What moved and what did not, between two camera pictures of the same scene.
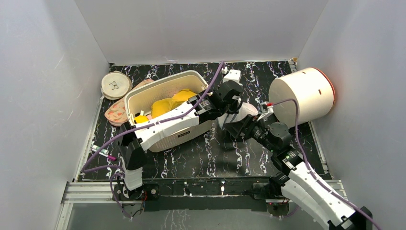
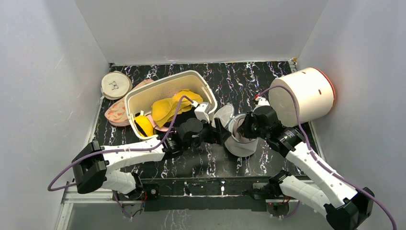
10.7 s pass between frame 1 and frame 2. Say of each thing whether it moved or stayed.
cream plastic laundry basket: stayed
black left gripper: moved
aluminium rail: stayed
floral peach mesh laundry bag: stayed
